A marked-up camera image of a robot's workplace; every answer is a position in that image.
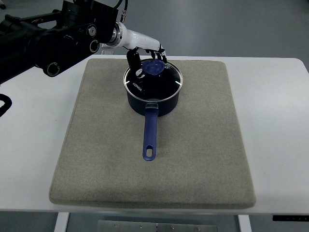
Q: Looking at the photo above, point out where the white right table leg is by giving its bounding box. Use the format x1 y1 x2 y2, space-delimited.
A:
238 215 252 232

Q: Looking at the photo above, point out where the dark saucepan blue handle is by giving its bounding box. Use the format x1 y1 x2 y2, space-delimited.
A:
127 92 179 161

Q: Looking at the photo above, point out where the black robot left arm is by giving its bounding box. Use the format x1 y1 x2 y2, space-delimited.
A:
0 0 122 83

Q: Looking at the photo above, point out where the metal base plate under table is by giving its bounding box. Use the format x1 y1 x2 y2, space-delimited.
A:
97 220 218 232

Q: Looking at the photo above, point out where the white left table leg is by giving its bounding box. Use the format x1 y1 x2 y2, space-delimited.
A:
54 212 70 232

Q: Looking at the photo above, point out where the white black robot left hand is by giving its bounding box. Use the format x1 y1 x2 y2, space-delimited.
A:
104 22 167 78

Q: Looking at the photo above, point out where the glass pot lid blue knob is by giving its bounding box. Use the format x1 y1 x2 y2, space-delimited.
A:
124 59 183 102

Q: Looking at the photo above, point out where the white table leg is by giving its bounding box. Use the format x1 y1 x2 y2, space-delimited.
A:
54 212 70 232
238 215 252 232

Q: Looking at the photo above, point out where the beige fabric mat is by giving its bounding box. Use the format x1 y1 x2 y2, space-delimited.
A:
49 58 256 209

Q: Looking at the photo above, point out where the black table control panel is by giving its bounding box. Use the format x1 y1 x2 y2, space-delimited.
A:
272 215 309 222

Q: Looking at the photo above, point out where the metal floor plate lower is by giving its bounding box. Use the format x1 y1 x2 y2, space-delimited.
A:
101 49 114 55

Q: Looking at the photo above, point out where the black looped cable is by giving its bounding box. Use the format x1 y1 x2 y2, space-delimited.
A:
0 93 13 118

